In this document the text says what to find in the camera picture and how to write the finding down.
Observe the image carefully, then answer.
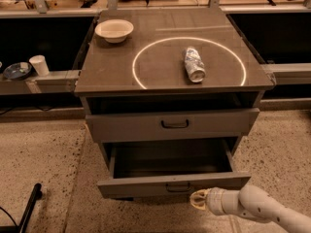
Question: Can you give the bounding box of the grey drawer cabinet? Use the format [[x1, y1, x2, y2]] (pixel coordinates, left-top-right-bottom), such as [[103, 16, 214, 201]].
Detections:
[[75, 8, 273, 152]]

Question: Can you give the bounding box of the black floor cable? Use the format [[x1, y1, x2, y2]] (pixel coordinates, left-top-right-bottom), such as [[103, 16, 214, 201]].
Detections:
[[0, 206, 18, 228]]

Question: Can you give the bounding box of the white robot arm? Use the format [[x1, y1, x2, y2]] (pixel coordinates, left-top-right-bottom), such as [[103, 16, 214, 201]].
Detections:
[[190, 185, 311, 233]]

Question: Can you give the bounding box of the white paper cup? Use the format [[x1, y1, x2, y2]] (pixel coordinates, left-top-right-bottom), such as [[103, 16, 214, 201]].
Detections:
[[29, 55, 50, 76]]

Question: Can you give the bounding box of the black drawer handle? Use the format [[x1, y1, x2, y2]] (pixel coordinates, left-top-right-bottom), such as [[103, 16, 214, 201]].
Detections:
[[160, 119, 190, 129], [165, 183, 191, 193]]

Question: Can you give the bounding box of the grey drawer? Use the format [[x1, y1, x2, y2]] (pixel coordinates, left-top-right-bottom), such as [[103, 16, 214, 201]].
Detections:
[[86, 109, 259, 143], [98, 139, 251, 199]]

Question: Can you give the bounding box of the black upper drawer handle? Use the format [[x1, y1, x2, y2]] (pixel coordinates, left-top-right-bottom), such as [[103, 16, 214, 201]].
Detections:
[[160, 119, 190, 129]]

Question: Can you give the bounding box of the black stand bar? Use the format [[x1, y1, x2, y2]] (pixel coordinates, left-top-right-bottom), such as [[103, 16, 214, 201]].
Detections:
[[17, 183, 42, 233]]

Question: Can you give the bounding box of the black lower drawer handle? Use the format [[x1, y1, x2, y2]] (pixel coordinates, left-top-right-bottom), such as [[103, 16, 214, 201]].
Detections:
[[165, 183, 191, 193]]

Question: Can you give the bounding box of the white bowl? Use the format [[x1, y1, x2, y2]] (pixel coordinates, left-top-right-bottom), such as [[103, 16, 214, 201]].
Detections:
[[95, 19, 134, 44]]

